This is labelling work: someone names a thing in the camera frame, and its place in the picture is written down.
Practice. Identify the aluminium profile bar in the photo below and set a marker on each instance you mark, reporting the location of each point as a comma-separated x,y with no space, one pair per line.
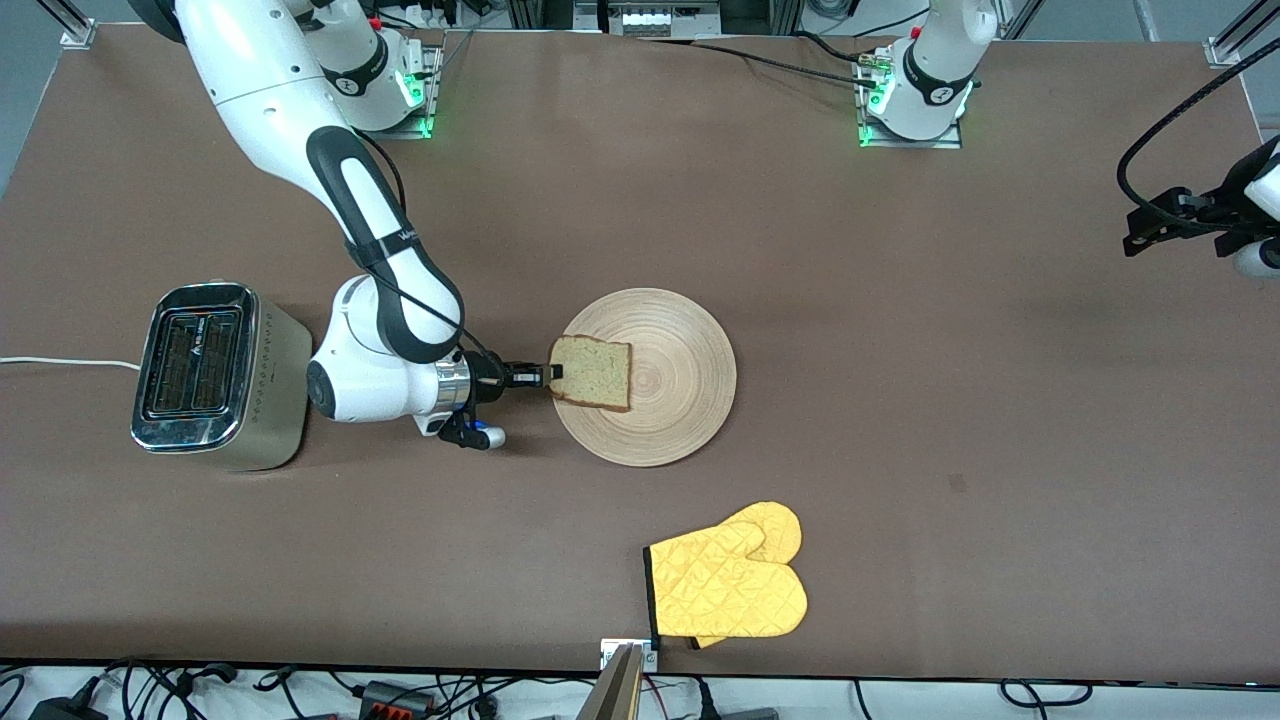
615,695

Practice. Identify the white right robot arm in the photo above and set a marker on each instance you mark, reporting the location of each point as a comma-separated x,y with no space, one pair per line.
270,90

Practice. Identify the silver two-slot toaster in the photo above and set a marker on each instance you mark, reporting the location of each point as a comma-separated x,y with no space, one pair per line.
270,390

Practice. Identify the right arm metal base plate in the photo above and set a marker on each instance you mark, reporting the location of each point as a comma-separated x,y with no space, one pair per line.
415,128

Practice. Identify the black power adapter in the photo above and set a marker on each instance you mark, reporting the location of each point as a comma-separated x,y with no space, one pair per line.
65,712

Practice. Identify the bread slice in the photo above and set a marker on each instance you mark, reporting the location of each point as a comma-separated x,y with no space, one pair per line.
595,375

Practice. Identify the small metal mounting bracket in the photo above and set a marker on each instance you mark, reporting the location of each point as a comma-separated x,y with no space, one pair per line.
608,652

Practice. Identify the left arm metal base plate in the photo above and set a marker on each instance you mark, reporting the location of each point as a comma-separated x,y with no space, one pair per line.
905,143

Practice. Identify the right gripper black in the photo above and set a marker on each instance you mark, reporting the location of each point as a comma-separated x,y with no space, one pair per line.
489,378

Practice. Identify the black and orange adapter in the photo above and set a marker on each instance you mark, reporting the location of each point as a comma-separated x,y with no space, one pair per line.
395,697

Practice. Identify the metal table corner bracket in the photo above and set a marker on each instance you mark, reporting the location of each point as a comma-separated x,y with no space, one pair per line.
78,35
1222,53

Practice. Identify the yellow quilted oven mitt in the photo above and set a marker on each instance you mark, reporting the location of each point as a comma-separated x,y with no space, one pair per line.
730,595
785,525

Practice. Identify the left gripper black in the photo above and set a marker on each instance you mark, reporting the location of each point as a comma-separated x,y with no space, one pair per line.
1196,211

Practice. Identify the grey electrical box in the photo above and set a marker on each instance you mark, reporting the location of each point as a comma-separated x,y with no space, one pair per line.
650,20

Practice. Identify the round wooden plate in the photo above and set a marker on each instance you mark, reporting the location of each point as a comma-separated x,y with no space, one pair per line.
680,380

